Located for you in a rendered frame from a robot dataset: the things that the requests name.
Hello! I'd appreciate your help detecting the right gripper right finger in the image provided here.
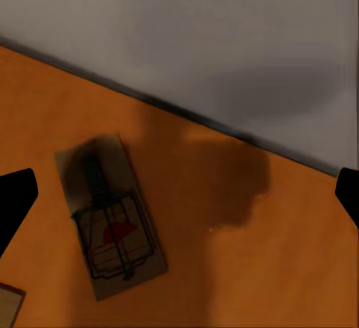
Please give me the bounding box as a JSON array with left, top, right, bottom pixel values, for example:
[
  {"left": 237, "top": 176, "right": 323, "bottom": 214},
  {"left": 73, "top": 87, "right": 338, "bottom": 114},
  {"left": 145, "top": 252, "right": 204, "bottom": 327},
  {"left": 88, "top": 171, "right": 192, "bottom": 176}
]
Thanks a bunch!
[{"left": 335, "top": 168, "right": 359, "bottom": 228}]

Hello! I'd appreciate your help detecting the mousetrap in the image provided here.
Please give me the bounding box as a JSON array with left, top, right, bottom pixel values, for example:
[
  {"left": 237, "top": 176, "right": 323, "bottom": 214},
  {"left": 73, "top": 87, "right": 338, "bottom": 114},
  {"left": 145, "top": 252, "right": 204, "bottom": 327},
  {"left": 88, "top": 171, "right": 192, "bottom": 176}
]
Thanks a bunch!
[
  {"left": 53, "top": 132, "right": 168, "bottom": 302},
  {"left": 0, "top": 285, "right": 26, "bottom": 328}
]

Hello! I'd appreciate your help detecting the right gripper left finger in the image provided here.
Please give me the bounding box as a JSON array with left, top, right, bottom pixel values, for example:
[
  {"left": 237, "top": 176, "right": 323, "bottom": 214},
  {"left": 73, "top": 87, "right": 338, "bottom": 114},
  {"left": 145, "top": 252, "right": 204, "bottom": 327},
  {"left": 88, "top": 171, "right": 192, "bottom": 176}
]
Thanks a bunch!
[{"left": 0, "top": 168, "right": 39, "bottom": 256}]

